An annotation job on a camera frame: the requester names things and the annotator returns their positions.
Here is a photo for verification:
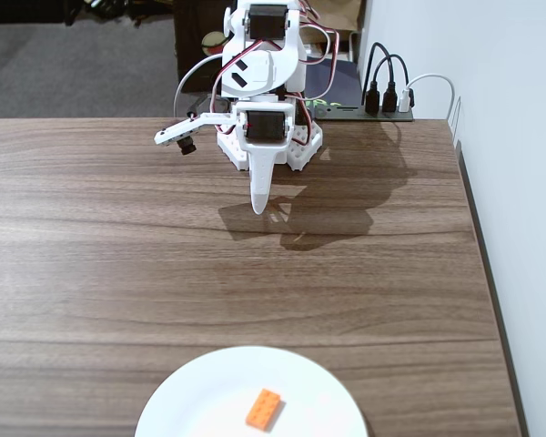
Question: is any black cabinet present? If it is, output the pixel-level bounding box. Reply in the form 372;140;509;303
172;0;231;95

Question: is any black USB cable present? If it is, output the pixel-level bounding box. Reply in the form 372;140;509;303
362;41;395;114
376;53;410;114

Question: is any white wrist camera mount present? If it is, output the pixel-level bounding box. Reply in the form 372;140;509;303
153;111;238;157

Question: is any white round plate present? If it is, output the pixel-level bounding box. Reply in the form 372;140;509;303
134;345;369;437

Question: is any thin white cable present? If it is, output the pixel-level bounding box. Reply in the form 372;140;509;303
172;55;224;118

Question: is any black furniture base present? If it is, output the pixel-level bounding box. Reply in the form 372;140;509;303
0;0;174;26

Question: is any orange lego block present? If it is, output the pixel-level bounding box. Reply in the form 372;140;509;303
245;388;286;432

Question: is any red white black servo cable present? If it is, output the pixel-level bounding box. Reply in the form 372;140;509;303
295;0;342;124
211;38;265;115

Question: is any round red cream object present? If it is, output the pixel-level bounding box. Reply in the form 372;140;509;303
201;30;231;58

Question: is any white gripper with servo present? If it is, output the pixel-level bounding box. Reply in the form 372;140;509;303
234;100;298;216

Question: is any white USB cable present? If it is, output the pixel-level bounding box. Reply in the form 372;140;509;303
399;72;456;120

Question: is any brown paper bag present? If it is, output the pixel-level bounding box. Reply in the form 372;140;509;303
308;0;364;43

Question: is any black USB hub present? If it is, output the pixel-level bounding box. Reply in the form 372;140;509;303
316;105;414;123

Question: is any black camera cable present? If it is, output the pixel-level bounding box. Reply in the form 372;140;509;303
186;90;213;122

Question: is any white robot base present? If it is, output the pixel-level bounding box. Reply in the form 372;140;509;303
217;118;325;173

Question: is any dark navy box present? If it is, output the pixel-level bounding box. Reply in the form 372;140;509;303
303;56;366;110

